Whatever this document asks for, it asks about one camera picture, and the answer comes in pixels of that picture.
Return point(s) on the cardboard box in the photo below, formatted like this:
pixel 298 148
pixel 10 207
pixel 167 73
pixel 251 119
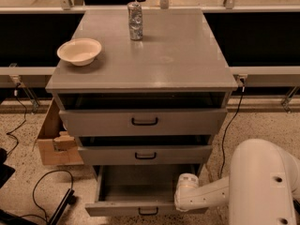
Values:
pixel 55 145

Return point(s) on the grey middle drawer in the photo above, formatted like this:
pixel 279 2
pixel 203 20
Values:
pixel 145 155

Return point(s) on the grey drawer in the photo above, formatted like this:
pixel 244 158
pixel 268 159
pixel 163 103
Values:
pixel 166 122
pixel 137 190
pixel 145 155

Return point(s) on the grey drawer cabinet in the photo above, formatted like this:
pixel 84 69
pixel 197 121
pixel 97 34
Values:
pixel 110 27

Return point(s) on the silver drink can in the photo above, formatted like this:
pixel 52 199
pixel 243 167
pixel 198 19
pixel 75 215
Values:
pixel 135 20

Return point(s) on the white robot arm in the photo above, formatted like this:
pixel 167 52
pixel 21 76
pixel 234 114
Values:
pixel 263 183

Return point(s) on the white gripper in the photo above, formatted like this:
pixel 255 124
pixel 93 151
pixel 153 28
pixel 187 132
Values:
pixel 187 183

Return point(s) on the grey top drawer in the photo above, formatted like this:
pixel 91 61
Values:
pixel 166 122

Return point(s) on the white bowl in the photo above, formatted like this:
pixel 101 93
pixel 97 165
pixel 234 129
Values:
pixel 80 51

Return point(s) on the black stand leg left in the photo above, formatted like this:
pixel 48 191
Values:
pixel 10 219

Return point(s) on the grey bottom drawer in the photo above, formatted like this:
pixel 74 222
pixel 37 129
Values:
pixel 137 190

